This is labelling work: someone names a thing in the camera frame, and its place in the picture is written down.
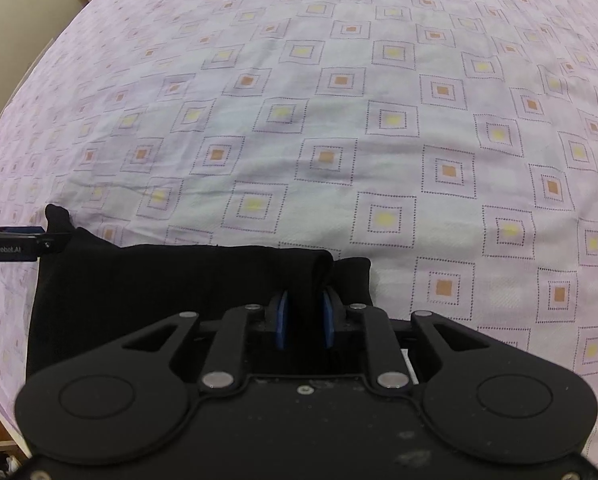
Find purple patterned bed sheet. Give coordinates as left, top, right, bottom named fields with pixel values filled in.
left=0, top=0, right=598, bottom=466

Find black pants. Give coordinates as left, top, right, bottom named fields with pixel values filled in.
left=26, top=205, right=373, bottom=376

